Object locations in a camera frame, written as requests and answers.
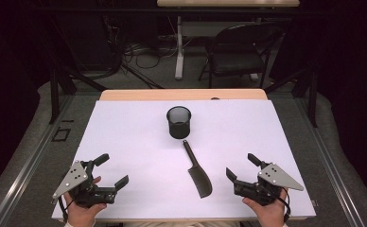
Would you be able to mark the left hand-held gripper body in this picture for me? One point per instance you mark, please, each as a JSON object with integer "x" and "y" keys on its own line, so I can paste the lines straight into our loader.
{"x": 77, "y": 176}

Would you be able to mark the black comb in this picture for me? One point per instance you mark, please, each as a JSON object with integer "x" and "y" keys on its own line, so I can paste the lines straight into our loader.
{"x": 202, "y": 183}

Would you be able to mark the metal floor rail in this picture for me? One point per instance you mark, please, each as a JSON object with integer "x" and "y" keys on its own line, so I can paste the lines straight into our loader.
{"x": 326, "y": 164}
{"x": 30, "y": 164}

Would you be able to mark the person's right hand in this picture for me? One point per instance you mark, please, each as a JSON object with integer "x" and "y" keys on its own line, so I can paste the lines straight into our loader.
{"x": 271, "y": 214}

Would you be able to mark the person's left hand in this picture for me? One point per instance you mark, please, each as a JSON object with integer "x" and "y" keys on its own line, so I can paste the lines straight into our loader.
{"x": 80, "y": 216}

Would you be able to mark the black metal stand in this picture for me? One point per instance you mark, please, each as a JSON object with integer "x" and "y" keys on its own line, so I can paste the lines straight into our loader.
{"x": 312, "y": 101}
{"x": 54, "y": 94}

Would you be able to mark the white desk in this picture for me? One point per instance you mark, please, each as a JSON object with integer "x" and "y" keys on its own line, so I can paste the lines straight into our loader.
{"x": 229, "y": 3}

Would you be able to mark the black mesh pen cup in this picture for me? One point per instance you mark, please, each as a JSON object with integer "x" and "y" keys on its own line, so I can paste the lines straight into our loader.
{"x": 179, "y": 127}

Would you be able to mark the black folding chair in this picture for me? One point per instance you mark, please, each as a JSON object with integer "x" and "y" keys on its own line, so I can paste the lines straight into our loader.
{"x": 238, "y": 64}

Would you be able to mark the white table mat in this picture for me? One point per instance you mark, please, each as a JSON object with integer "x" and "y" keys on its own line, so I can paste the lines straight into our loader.
{"x": 140, "y": 142}

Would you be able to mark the wooden table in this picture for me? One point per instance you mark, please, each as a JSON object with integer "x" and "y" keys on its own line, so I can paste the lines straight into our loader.
{"x": 172, "y": 94}

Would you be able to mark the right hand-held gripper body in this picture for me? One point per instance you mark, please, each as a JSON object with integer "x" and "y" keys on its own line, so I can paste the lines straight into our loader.
{"x": 276, "y": 178}

